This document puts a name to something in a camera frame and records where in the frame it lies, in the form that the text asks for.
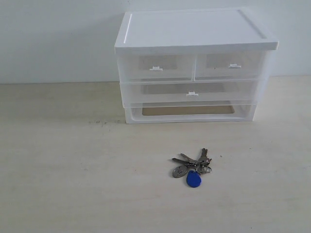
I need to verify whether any white plastic drawer cabinet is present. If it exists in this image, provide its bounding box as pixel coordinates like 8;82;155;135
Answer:
114;8;279;125

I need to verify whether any clear upper left drawer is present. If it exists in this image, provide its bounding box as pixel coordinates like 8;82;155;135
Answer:
117;55;195;83

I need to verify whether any clear upper right drawer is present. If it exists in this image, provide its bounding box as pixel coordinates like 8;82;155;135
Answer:
194;51;265;81

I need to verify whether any clear wide drawer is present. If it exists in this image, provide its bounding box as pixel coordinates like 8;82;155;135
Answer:
120;80;265;108

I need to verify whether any key bunch with blue fob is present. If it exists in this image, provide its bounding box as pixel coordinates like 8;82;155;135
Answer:
172;148;212;188

